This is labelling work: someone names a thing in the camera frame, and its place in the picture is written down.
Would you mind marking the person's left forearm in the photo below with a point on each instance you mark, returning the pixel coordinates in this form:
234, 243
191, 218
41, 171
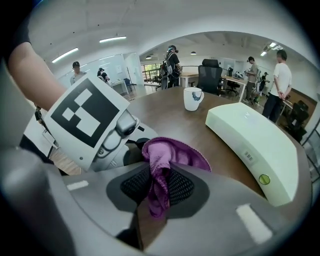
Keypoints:
37, 75

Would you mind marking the black dome ceiling lamp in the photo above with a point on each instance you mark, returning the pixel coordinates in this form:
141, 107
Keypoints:
193, 53
148, 57

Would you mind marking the white ceiling tube light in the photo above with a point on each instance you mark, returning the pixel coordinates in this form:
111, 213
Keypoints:
112, 39
65, 55

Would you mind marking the white badge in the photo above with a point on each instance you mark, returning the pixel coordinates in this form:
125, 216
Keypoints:
50, 140

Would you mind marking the purple cloth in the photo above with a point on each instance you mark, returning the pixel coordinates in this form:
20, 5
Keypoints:
157, 155

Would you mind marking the black high-back office chair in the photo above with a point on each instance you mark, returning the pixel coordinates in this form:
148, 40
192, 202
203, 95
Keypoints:
210, 75

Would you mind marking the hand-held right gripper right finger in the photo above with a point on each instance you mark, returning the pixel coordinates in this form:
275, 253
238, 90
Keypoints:
212, 225

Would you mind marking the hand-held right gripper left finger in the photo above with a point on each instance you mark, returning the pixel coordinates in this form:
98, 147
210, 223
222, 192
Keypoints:
87, 212

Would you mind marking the white mug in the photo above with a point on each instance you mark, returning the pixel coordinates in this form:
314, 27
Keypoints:
191, 100

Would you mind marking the wooden desk white legs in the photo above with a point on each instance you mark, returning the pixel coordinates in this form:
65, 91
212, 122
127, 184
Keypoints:
187, 74
232, 78

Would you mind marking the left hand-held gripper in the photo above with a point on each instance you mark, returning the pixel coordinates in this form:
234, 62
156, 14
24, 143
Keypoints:
85, 112

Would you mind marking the pale green flat box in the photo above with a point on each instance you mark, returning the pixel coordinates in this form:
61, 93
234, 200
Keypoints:
252, 140

